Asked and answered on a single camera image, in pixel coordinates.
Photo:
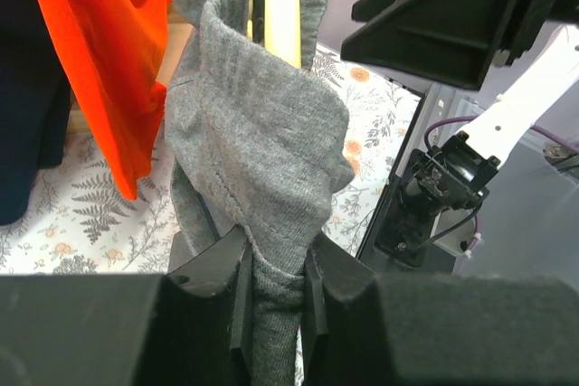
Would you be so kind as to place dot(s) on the cream yellow hanger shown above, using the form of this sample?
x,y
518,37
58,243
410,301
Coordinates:
x,y
282,30

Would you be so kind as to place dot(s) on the orange shorts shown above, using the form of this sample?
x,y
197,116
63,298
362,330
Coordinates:
x,y
73,26

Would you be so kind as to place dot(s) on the navy blue shorts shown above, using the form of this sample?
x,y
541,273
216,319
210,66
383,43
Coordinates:
x,y
35,104

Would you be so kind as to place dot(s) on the wooden clothes rack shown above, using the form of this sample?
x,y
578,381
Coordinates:
x,y
133,65

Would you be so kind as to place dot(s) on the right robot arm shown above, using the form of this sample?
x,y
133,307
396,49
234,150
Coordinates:
x,y
555,70

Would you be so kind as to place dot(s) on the grey shorts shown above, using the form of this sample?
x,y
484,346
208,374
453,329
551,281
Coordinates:
x,y
258,144

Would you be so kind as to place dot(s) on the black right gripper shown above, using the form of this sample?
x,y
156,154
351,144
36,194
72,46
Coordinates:
x,y
449,41

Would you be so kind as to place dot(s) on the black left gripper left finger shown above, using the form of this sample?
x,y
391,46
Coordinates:
x,y
190,327

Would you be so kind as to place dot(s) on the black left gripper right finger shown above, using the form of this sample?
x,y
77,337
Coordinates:
x,y
406,328

